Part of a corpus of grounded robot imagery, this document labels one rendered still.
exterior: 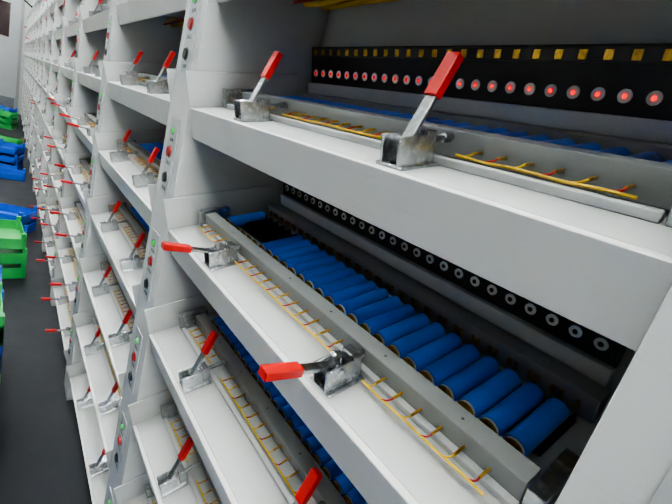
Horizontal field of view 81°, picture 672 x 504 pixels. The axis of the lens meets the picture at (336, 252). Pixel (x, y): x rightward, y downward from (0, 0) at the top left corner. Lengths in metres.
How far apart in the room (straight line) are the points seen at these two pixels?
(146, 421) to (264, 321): 0.49
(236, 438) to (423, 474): 0.31
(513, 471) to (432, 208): 0.17
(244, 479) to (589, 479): 0.39
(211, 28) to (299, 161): 0.34
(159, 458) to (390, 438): 0.56
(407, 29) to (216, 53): 0.28
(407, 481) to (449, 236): 0.17
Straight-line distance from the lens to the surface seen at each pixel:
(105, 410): 1.20
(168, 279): 0.73
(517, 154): 0.32
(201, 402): 0.62
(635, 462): 0.23
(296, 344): 0.40
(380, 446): 0.33
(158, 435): 0.86
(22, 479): 1.49
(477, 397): 0.35
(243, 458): 0.55
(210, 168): 0.69
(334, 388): 0.36
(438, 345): 0.39
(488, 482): 0.32
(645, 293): 0.22
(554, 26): 0.50
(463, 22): 0.56
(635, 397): 0.22
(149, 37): 1.38
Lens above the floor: 1.07
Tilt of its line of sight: 14 degrees down
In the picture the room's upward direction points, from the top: 16 degrees clockwise
